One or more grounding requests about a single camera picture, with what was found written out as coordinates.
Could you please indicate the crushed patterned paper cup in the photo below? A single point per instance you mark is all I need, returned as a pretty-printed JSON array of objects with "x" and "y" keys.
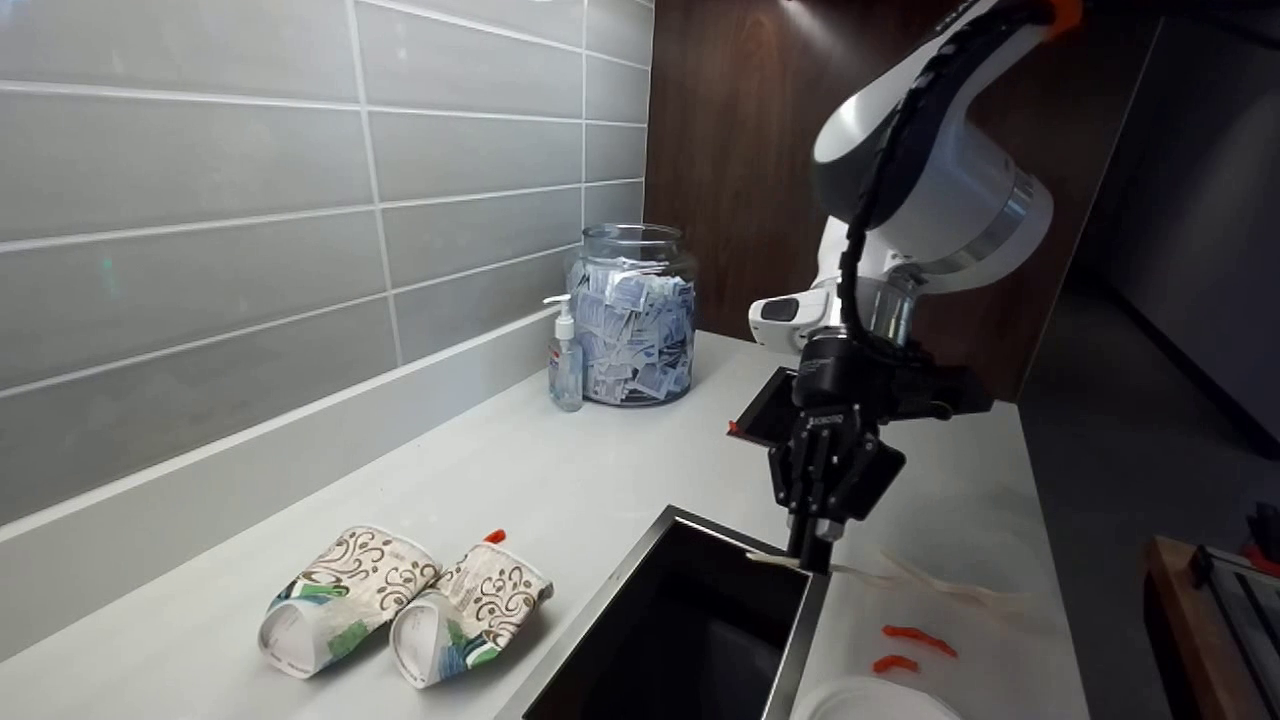
[
  {"x": 475, "y": 615},
  {"x": 355, "y": 593}
]

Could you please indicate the wooden board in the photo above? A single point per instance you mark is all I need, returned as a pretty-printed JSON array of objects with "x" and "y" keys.
[{"x": 1181, "y": 626}]

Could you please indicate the small clear pump bottle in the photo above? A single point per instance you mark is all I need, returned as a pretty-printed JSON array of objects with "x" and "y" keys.
[{"x": 569, "y": 365}]

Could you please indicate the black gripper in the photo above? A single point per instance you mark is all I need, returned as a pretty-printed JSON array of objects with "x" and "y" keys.
[{"x": 840, "y": 443}]

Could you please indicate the dark metal rail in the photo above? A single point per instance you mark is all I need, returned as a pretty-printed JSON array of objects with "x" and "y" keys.
[{"x": 1243, "y": 587}]

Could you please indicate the orange corn snack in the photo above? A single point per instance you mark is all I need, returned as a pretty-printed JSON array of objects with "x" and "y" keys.
[
  {"x": 892, "y": 662},
  {"x": 732, "y": 431},
  {"x": 497, "y": 535},
  {"x": 921, "y": 640}
]

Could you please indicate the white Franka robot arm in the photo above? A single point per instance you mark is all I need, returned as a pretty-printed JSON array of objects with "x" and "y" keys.
[{"x": 961, "y": 202}]

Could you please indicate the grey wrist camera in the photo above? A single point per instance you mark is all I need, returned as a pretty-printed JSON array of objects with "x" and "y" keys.
[{"x": 794, "y": 316}]

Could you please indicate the white round plate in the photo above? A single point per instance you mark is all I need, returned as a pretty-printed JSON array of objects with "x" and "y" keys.
[{"x": 882, "y": 704}]

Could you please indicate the glass jar of blue packets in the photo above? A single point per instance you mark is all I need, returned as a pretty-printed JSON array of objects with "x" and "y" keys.
[{"x": 634, "y": 332}]

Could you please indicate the black sink basin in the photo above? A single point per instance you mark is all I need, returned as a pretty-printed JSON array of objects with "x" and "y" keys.
[{"x": 665, "y": 640}]

